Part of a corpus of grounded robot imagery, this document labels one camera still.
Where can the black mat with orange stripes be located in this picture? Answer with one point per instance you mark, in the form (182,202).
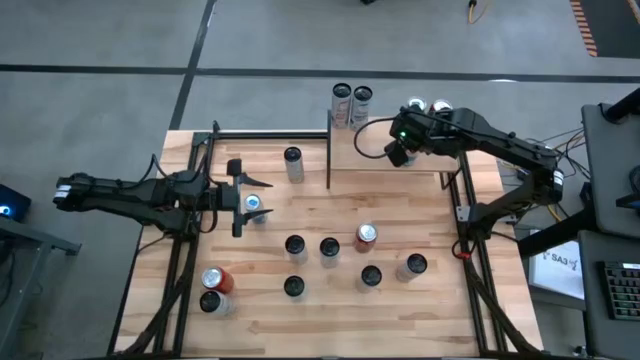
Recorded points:
(610,30)

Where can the black box with blue light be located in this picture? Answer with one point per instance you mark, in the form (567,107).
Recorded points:
(15,200)

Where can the silver metal bracket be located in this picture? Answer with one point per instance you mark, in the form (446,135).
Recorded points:
(462,214)

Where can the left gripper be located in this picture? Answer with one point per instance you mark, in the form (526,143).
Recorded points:
(229,199)

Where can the black aluminium table frame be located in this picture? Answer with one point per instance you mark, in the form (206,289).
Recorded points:
(280,135)

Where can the Celsius Arctic Vibe can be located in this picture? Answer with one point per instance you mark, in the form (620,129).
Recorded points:
(361,110)
(294,287)

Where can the backlit black keyboard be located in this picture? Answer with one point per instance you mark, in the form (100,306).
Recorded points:
(625,292)

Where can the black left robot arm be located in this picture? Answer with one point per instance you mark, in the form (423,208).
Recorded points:
(125,192)

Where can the white printed sign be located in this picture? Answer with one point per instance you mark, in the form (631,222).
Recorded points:
(557,270)

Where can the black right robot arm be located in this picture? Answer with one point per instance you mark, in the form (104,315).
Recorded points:
(505,145)

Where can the Celsius can with yellow band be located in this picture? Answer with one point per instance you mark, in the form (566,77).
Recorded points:
(294,167)

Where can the Celsius Tropical Vibe can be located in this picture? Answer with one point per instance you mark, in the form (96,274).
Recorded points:
(370,278)

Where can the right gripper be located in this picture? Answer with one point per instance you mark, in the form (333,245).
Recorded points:
(425,130)

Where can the Celsius can with orange print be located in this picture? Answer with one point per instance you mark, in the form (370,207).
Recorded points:
(296,250)

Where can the grey metal stand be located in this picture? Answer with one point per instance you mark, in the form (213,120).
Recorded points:
(30,232)

